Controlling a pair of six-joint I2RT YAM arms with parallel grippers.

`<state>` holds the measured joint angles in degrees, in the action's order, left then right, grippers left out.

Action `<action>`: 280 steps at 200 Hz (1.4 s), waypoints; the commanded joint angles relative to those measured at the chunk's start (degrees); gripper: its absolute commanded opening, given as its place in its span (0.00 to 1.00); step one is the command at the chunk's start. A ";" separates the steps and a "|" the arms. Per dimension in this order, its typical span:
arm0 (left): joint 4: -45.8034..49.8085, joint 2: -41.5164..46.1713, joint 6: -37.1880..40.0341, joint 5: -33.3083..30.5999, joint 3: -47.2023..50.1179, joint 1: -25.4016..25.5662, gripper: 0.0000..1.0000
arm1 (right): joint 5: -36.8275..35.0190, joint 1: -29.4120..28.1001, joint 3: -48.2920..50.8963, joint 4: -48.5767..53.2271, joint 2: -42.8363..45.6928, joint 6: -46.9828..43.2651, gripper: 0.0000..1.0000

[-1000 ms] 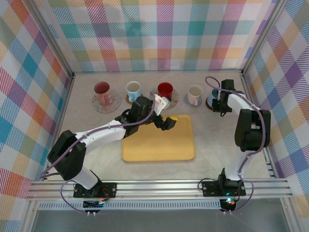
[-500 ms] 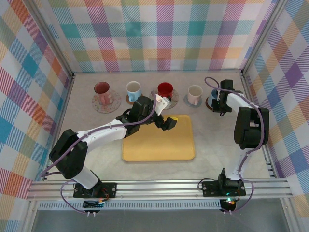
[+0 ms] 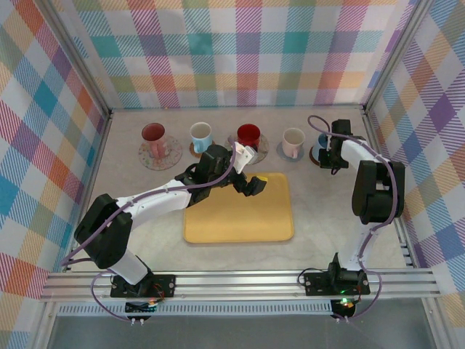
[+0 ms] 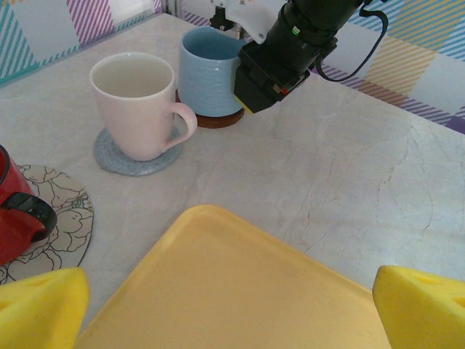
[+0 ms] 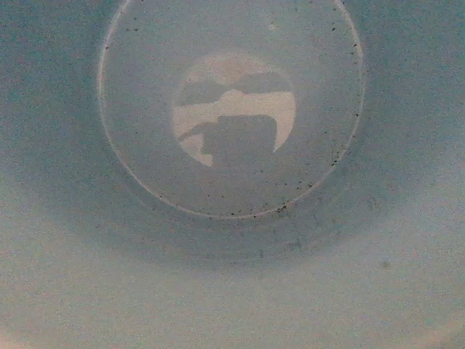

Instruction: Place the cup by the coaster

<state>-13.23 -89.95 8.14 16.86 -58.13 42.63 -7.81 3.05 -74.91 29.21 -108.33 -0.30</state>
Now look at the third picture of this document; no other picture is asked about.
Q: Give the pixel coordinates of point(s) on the left aluminium frame leg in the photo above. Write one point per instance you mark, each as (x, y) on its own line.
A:
(43, 327)

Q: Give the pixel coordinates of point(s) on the right aluminium corner post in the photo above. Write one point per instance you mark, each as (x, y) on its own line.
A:
(395, 54)

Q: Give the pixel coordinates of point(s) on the left aluminium corner post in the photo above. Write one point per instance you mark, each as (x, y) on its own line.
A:
(85, 62)

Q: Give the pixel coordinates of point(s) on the large pink floral coaster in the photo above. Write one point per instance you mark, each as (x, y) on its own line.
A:
(172, 156)

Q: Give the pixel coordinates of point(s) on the right aluminium frame leg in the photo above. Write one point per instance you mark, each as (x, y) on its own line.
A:
(434, 320)

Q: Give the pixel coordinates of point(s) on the aluminium mounting rail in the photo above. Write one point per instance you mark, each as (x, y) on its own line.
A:
(236, 287)

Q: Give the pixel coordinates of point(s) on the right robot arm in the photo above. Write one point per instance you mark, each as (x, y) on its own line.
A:
(374, 203)

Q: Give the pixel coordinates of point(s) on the right aluminium side bar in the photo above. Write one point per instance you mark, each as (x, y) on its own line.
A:
(371, 123)

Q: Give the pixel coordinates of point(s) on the small light brown coaster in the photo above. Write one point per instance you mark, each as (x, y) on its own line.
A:
(211, 144)

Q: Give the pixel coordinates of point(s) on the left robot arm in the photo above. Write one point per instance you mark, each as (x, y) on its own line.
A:
(105, 236)

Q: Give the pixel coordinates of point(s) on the aluminium side bar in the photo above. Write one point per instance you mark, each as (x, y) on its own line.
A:
(94, 163)
(371, 123)

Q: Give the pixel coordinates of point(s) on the aluminium corner post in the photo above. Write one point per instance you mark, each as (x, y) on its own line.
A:
(85, 62)
(395, 54)

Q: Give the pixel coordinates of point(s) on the pale pink mug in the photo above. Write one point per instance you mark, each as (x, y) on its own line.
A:
(293, 137)

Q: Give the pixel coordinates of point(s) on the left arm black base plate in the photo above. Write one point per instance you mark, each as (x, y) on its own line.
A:
(163, 285)

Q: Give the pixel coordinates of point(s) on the small grey coaster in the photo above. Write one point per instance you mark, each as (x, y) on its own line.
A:
(281, 154)

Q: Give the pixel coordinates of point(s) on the light blue white-lined mug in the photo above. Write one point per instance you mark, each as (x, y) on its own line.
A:
(200, 131)

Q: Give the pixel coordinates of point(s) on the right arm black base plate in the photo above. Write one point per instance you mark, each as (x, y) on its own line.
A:
(316, 283)

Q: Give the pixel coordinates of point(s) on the red mug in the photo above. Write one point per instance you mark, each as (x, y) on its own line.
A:
(248, 132)

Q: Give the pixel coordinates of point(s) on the aluminium frame leg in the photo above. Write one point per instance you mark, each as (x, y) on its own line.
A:
(43, 327)
(434, 320)

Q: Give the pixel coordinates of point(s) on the small dark brown coaster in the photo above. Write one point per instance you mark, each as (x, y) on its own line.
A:
(313, 158)

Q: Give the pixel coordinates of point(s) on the aluminium rear frame bar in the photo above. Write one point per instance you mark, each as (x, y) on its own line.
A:
(236, 107)

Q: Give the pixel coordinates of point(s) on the large green floral coaster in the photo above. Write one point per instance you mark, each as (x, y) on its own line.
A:
(264, 149)

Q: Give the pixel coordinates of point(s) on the left aluminium side bar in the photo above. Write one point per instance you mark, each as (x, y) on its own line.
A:
(94, 163)

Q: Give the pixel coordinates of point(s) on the yellow tray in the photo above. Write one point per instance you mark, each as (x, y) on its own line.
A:
(236, 218)

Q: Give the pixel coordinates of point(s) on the pink floral mug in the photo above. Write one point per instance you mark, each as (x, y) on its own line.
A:
(152, 132)

